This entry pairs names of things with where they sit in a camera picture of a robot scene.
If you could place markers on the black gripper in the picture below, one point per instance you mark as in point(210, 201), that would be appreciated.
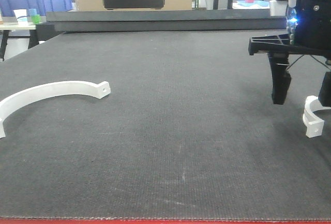
point(308, 32)

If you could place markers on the small white curved pipe clamp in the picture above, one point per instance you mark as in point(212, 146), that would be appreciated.
point(314, 124)

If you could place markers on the large white curved pipe clamp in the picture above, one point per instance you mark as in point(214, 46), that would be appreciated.
point(30, 95)

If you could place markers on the blue tray with red cube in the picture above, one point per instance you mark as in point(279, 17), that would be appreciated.
point(252, 3)

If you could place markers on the dark grey board stack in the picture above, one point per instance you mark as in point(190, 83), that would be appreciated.
point(158, 20)

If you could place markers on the black woven table mat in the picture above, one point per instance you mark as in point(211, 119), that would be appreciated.
point(189, 131)

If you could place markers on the blue plastic crate on side table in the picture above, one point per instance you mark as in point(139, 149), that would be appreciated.
point(42, 6)

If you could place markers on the green plastic cup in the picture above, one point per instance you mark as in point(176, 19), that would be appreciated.
point(36, 19)

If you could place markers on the light blue plastic cup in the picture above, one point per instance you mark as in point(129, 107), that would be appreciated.
point(32, 12)

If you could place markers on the white paper cup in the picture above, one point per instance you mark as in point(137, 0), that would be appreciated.
point(21, 16)

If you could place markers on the white side table black legs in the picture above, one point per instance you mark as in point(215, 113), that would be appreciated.
point(16, 39)

